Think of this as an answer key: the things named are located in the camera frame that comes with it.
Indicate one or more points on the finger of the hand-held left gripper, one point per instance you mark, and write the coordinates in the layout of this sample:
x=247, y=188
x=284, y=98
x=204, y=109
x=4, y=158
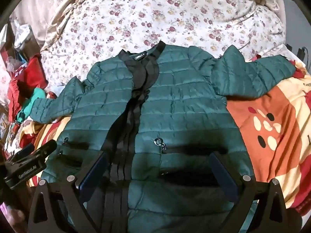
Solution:
x=47, y=146

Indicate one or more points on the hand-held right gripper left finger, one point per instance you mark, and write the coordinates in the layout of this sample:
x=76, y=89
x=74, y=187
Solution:
x=94, y=173

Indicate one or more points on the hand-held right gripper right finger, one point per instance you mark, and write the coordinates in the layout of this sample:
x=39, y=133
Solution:
x=224, y=173

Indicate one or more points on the green puffer jacket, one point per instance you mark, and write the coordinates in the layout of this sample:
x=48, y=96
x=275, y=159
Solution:
x=170, y=116

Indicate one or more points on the person's left forearm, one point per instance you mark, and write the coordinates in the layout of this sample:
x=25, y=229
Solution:
x=9, y=218

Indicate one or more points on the teal cloth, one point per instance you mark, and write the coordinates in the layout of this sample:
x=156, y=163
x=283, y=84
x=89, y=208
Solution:
x=31, y=102

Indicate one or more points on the orange and cream printed blanket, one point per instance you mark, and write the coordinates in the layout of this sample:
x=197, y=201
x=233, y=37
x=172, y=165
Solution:
x=272, y=126

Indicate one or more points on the red cloth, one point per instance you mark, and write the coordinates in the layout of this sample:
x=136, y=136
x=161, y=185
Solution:
x=29, y=75

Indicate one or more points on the clear plastic bag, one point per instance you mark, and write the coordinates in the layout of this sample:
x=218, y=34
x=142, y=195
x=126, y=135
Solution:
x=23, y=35

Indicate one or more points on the beige cloth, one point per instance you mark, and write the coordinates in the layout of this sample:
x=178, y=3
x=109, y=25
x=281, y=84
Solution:
x=43, y=9

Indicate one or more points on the floral quilt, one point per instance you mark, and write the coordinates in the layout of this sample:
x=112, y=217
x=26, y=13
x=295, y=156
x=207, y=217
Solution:
x=150, y=21

